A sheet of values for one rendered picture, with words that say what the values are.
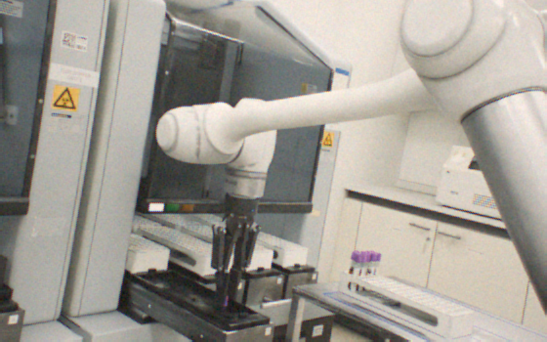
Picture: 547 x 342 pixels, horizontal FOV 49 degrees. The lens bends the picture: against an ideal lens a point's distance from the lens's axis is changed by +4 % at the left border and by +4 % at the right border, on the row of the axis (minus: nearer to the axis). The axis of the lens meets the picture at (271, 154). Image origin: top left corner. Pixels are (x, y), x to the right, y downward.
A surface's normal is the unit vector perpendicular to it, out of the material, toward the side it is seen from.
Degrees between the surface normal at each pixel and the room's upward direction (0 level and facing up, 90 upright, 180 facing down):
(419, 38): 81
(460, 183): 90
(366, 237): 90
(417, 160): 90
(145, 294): 90
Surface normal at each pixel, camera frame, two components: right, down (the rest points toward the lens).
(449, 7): -0.73, -0.15
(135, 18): 0.72, 0.16
